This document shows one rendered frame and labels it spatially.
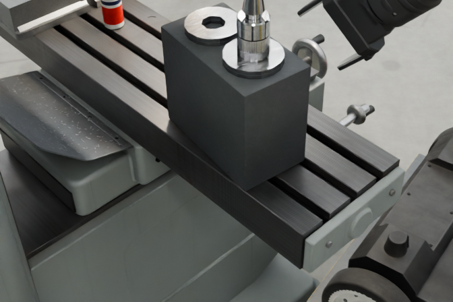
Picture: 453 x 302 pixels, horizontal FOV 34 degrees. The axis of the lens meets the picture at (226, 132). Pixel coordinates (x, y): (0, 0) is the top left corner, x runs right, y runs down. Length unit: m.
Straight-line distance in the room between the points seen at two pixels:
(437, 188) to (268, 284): 0.54
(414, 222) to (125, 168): 0.63
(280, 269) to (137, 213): 0.65
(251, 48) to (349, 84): 1.92
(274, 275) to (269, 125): 0.97
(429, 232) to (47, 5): 0.91
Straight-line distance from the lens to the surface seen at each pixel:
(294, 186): 1.14
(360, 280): 1.51
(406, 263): 1.53
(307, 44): 1.88
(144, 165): 1.37
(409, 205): 1.66
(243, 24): 1.02
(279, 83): 1.04
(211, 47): 1.10
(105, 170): 1.35
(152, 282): 1.66
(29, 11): 1.51
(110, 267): 1.51
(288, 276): 2.00
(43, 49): 1.51
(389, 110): 2.84
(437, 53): 3.18
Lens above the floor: 1.78
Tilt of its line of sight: 41 degrees down
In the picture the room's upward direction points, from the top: 1 degrees counter-clockwise
